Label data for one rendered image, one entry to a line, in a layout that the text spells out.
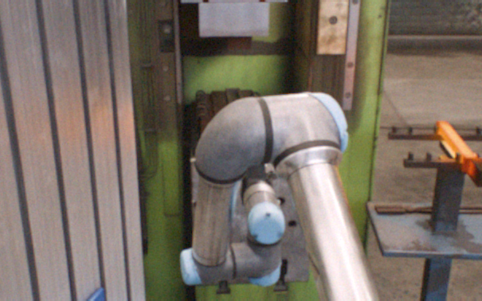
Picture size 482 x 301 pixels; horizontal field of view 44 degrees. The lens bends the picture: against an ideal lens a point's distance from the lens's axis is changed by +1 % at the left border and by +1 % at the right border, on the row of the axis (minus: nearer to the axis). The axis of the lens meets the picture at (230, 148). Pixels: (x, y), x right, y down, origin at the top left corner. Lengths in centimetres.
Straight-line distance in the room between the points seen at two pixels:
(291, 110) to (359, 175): 114
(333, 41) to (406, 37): 603
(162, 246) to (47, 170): 169
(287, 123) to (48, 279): 58
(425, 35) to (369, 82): 601
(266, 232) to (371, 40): 92
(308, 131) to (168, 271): 131
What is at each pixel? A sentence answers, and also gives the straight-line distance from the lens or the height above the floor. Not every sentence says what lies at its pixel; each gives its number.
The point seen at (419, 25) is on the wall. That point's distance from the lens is 795.
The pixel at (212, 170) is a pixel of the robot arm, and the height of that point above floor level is 119.
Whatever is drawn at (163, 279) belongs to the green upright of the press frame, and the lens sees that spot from 221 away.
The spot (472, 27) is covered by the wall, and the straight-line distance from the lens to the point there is 813.
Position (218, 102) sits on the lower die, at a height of 99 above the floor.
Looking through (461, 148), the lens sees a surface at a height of 102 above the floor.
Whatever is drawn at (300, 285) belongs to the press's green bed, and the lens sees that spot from 202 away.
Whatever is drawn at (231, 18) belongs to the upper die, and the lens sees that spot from 172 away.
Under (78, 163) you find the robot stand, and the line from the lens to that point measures 50.
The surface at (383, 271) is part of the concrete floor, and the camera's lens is 300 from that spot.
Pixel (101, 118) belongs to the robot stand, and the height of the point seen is 143.
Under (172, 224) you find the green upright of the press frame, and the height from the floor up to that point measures 59.
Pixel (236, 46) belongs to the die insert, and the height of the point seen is 122.
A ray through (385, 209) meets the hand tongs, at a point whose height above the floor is 76.
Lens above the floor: 159
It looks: 21 degrees down
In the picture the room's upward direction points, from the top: straight up
